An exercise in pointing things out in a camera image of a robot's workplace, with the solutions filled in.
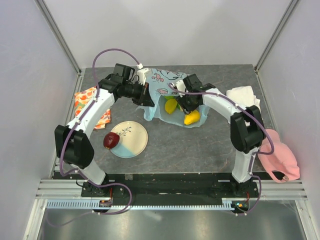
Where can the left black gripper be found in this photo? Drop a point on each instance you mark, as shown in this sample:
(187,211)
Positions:
(144,98)

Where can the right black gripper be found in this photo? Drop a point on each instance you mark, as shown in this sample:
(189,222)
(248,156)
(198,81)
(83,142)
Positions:
(181,99)

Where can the light blue plastic bag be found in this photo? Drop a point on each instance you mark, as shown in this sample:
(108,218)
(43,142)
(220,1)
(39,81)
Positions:
(158,82)

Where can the red fake apple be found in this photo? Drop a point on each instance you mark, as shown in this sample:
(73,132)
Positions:
(111,140)

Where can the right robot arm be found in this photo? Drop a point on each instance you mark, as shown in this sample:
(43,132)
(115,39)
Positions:
(247,129)

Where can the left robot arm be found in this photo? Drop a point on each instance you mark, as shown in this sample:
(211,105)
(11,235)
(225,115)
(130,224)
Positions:
(72,141)

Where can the yellow fake lemon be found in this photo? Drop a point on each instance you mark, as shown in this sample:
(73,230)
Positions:
(192,117)

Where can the yellow fake mango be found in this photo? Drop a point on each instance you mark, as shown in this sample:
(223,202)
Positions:
(170,105)

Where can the cream and blue plate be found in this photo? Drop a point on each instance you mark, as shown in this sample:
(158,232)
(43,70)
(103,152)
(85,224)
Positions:
(133,139)

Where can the white folded cloth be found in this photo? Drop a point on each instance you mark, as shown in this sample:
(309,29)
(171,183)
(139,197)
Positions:
(244,96)

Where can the floral orange napkin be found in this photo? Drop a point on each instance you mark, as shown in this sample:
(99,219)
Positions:
(81,100)

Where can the pink cap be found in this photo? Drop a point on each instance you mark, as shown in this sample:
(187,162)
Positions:
(281,165)

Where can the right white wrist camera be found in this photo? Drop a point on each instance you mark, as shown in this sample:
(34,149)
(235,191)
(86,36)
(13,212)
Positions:
(180,86)

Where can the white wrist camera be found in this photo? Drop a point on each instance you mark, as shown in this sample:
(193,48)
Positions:
(142,73)
(180,86)

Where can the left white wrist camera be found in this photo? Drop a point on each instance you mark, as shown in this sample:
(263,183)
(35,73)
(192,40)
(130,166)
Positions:
(142,73)

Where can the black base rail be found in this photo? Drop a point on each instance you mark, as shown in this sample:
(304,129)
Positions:
(215,185)

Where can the slotted cable duct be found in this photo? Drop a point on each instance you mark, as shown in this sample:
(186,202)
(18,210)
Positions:
(96,204)

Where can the left aluminium frame post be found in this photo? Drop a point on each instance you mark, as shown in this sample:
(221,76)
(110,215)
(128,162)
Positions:
(46,13)

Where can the aluminium frame post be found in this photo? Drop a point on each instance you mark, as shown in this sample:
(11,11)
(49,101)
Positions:
(276,33)
(46,13)

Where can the right aluminium frame post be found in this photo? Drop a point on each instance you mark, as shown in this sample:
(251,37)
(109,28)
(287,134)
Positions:
(276,33)

